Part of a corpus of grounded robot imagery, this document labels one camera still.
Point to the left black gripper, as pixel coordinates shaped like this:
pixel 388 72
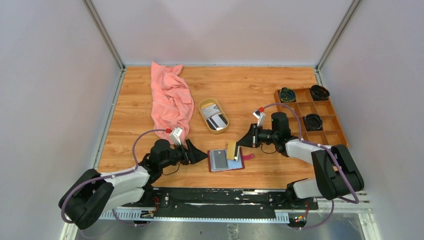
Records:
pixel 193 155

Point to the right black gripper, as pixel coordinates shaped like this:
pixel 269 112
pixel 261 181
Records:
pixel 250 140

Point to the red leather card holder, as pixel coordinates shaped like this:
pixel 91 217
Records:
pixel 232 165

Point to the grey striped credit card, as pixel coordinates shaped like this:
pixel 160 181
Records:
pixel 217 122

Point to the white VIP card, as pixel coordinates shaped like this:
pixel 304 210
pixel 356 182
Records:
pixel 210 111

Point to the yellow oval tray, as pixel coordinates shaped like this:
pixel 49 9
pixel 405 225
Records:
pixel 207 102

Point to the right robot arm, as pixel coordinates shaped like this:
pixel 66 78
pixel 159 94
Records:
pixel 336 174

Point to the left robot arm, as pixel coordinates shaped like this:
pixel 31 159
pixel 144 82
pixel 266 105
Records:
pixel 112 188

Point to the pink cloth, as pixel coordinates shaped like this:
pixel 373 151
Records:
pixel 172 103

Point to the black green round cap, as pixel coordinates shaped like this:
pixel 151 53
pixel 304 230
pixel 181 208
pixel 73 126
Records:
pixel 287 95

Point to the black round cap middle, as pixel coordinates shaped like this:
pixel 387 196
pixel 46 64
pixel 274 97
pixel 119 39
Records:
pixel 313 122

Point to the brown compartment organizer tray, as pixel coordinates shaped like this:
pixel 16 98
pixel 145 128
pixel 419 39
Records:
pixel 332 133

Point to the black round cap top right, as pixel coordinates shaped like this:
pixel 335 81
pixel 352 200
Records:
pixel 319 93

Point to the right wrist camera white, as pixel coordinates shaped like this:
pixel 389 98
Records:
pixel 260 115

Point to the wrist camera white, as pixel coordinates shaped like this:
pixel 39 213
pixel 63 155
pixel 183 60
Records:
pixel 260 115
pixel 175 136

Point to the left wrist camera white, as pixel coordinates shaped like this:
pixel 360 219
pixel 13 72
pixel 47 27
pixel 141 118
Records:
pixel 175 136

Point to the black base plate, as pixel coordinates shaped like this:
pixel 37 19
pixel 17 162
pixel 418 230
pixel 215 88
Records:
pixel 220 203

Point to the aluminium frame rail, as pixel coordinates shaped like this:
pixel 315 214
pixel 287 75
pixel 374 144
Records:
pixel 338 206

